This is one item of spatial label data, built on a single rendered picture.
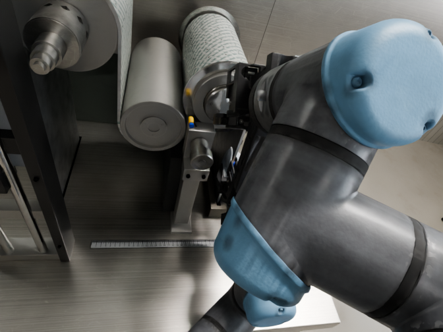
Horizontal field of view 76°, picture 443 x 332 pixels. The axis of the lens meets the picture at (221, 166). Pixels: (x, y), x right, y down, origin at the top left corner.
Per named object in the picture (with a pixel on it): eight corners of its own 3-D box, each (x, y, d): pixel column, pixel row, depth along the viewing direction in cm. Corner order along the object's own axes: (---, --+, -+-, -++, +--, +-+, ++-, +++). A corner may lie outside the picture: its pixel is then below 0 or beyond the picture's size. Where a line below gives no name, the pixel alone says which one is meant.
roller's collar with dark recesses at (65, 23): (29, 64, 37) (15, 12, 32) (42, 43, 41) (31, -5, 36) (83, 72, 38) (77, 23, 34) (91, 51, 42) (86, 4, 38)
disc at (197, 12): (173, 62, 71) (184, -1, 61) (173, 62, 71) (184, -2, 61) (230, 74, 75) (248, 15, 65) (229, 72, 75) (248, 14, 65)
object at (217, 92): (244, 84, 47) (248, 119, 53) (242, 78, 48) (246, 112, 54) (200, 93, 47) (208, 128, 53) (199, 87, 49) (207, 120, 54)
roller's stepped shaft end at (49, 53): (25, 80, 32) (17, 53, 30) (40, 55, 36) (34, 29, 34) (57, 83, 33) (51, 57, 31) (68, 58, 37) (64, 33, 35)
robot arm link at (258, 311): (238, 332, 43) (256, 314, 37) (227, 262, 50) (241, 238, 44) (285, 327, 45) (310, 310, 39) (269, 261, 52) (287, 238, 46)
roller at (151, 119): (120, 149, 56) (118, 97, 47) (130, 80, 73) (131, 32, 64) (181, 153, 59) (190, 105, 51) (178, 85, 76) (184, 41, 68)
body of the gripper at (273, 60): (273, 78, 43) (320, 59, 31) (267, 136, 43) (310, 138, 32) (224, 70, 41) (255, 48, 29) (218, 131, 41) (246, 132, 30)
